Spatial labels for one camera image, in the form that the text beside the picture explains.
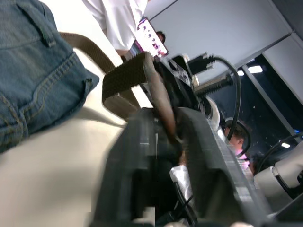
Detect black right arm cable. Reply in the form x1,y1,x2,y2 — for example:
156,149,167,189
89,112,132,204
189,53,252,157

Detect brown braided belt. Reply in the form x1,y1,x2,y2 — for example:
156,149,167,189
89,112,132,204
58,32,184,145

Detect blue denim shorts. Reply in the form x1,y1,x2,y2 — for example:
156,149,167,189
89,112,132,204
0,0,100,153

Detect person with black hair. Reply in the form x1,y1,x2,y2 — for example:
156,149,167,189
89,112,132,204
156,30,167,44

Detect person in white shirt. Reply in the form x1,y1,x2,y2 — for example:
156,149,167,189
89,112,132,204
81,0,149,57

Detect person in pink shirt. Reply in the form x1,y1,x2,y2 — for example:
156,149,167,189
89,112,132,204
223,119,253,171

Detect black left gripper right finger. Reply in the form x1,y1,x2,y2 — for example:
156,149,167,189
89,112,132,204
176,106,275,227

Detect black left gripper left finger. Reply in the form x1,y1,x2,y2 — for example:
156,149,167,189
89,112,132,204
91,108,181,227

